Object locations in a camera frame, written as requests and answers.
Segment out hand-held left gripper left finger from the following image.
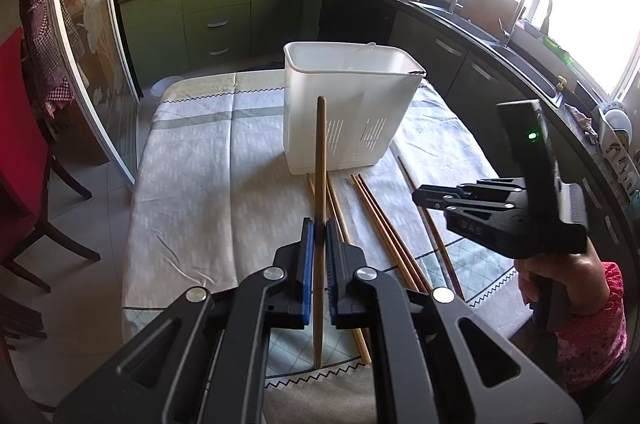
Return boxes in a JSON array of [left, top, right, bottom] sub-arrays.
[[52, 218, 316, 424]]

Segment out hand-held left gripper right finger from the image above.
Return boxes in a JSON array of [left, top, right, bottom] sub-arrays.
[[326, 218, 584, 424]]

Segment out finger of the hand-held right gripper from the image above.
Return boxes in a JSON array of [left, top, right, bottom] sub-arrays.
[[412, 185, 517, 211], [457, 179, 527, 201]]

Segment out white plastic utensil basket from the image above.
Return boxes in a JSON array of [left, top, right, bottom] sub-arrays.
[[283, 41, 427, 177]]

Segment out person's right hand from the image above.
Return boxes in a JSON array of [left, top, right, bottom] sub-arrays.
[[517, 253, 612, 315]]

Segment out grey dish rag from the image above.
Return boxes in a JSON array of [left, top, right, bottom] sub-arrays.
[[562, 104, 598, 145]]

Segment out white countertop holder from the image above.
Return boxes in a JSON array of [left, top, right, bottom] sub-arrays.
[[597, 101, 640, 205]]

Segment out patterned grey tablecloth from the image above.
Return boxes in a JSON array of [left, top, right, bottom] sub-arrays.
[[121, 71, 533, 424]]

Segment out steel kitchen sink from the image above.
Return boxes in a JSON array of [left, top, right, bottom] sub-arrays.
[[427, 4, 563, 107]]

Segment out brown cutting board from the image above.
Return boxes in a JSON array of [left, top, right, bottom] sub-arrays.
[[457, 0, 521, 35]]

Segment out white bowl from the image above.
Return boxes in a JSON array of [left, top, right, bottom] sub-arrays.
[[150, 75, 184, 97]]

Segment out green kitchen cabinets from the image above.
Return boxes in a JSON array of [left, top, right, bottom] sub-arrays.
[[117, 0, 640, 265]]

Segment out dark wooden chair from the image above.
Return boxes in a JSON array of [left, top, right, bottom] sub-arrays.
[[0, 291, 51, 410]]

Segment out red covered wooden chair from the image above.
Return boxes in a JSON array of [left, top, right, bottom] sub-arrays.
[[0, 26, 103, 295]]

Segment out floral glass sliding door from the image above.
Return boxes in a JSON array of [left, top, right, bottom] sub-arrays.
[[42, 0, 142, 185]]

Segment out checkered apron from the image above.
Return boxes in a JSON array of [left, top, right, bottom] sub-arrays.
[[20, 0, 76, 115]]

